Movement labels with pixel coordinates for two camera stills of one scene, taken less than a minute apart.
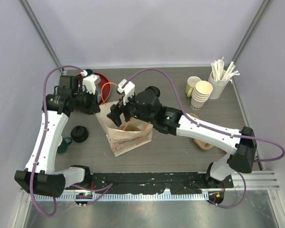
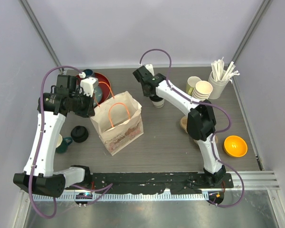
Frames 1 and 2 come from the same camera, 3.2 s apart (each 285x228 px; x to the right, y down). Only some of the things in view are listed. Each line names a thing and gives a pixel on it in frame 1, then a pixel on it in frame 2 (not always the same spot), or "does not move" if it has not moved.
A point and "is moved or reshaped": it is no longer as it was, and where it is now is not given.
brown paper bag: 130,136 is moved or reshaped
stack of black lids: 79,134 does not move
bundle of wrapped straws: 218,66 does not move
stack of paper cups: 200,94 does not move
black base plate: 145,183 does not move
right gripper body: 132,110 to 145,93
